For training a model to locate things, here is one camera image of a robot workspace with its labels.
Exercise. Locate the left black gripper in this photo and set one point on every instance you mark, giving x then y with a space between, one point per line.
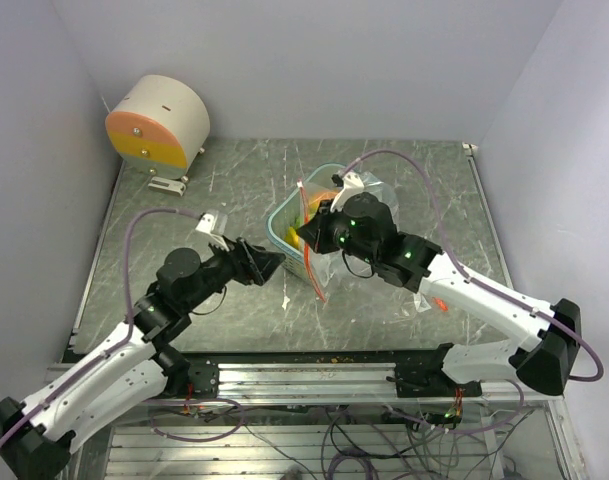
251 264

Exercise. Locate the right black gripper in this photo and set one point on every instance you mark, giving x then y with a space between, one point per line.
315 232

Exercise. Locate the clear zip bag orange zipper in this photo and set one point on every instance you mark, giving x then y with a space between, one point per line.
372 217

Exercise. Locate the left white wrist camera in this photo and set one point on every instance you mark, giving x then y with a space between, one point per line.
212 223

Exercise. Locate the light blue plastic basket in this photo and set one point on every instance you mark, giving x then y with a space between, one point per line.
283 222

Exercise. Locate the small white bracket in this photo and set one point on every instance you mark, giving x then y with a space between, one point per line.
167 186

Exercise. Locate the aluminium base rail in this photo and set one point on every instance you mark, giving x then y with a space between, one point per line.
269 384

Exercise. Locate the orange toy mango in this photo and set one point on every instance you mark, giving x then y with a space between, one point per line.
314 200

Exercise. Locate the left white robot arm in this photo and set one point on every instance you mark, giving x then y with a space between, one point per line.
134 363

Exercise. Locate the yellow toy banana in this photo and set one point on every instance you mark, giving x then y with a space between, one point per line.
293 239

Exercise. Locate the round cream drawer box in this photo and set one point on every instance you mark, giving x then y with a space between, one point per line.
159 127

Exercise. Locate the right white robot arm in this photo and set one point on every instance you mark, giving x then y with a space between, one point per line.
542 339

